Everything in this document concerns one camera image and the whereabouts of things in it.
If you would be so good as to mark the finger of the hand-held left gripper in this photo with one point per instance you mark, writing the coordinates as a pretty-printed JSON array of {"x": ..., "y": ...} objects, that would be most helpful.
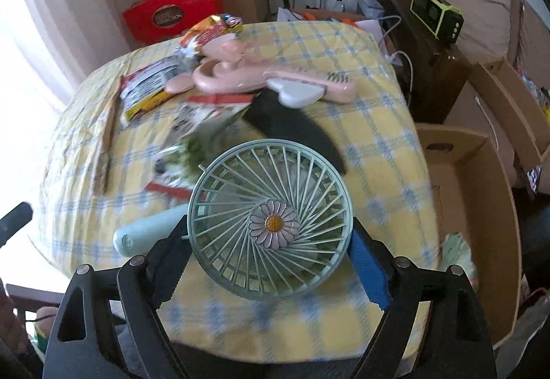
[{"x": 17, "y": 218}]

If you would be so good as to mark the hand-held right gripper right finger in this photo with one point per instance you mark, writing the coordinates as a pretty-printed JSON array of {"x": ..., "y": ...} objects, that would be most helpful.
[{"x": 369, "y": 271}]

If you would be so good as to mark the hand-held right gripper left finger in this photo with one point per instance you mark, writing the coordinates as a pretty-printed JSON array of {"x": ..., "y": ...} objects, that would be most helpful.
[{"x": 169, "y": 267}]

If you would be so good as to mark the green daisy handheld fan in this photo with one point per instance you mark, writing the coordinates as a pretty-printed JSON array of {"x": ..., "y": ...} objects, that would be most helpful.
[{"x": 270, "y": 224}]

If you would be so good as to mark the wooden folding fan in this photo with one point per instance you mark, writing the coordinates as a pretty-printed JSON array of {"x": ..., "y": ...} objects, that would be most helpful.
[{"x": 109, "y": 134}]

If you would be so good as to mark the large cardboard box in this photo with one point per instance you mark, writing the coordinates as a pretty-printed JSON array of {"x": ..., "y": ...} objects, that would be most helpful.
[{"x": 468, "y": 190}]

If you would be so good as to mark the green pea snack packet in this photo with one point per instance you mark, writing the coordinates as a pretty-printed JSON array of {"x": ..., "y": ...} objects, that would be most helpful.
[{"x": 193, "y": 138}]

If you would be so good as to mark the white yellow snack packet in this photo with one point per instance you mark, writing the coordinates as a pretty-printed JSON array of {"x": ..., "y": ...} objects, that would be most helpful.
[{"x": 146, "y": 82}]

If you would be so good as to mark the pink handheld fan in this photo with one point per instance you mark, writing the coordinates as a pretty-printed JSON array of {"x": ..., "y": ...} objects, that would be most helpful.
[{"x": 223, "y": 73}]

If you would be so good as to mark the yellow plaid tablecloth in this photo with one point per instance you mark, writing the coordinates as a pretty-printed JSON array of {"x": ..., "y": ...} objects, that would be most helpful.
[{"x": 386, "y": 138}]

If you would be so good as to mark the dark cloth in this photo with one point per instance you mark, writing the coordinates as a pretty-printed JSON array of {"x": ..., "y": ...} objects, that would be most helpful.
[{"x": 296, "y": 125}]

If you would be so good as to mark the white curtain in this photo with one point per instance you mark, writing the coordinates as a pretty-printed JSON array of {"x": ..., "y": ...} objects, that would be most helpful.
[{"x": 64, "y": 18}]

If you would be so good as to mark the shallow cardboard tray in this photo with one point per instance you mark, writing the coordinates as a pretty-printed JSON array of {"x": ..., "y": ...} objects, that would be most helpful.
[{"x": 502, "y": 104}]

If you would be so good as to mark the shiny gold snack packet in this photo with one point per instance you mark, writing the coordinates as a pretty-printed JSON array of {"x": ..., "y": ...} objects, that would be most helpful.
[{"x": 206, "y": 33}]

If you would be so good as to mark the red biscuit box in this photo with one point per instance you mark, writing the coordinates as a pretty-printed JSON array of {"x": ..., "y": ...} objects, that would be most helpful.
[{"x": 172, "y": 13}]

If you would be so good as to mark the lime green portable radio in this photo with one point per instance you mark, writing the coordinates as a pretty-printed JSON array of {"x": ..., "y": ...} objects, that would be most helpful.
[{"x": 434, "y": 13}]

